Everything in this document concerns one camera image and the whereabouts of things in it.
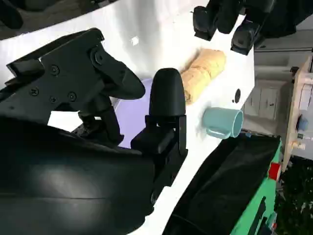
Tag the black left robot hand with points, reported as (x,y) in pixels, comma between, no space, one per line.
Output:
(227,14)

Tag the pale wooden board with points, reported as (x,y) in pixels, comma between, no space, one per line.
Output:
(297,98)

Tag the blue knob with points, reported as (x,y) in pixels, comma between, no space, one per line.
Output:
(303,122)

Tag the beige towel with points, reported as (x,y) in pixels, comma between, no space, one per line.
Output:
(204,73)

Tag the white cabinet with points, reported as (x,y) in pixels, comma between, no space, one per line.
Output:
(264,100)

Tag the black rounded object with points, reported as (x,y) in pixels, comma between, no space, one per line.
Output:
(9,14)

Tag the pale green mug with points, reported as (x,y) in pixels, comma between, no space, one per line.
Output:
(217,120)

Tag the lilac plate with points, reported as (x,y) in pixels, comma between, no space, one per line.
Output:
(133,117)

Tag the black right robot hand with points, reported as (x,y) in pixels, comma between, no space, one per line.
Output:
(73,171)

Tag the black cloth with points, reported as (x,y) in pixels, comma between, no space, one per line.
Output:
(227,186)

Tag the red block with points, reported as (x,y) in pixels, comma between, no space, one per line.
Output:
(275,171)

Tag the black table grommet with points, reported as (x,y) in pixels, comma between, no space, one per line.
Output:
(237,94)

